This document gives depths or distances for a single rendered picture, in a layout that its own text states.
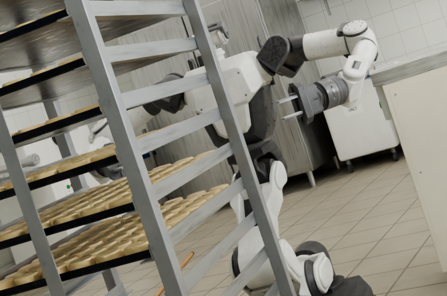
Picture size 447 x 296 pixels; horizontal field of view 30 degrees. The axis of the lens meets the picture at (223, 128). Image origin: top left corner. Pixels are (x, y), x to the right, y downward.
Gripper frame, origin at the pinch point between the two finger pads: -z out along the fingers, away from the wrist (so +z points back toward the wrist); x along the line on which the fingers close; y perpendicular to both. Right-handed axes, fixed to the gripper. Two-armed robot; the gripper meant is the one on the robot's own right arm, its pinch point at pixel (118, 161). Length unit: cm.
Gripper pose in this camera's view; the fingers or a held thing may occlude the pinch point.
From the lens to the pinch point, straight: 261.1
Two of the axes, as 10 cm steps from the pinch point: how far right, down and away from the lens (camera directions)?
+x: -3.2, -9.5, -0.4
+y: 8.4, -3.0, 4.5
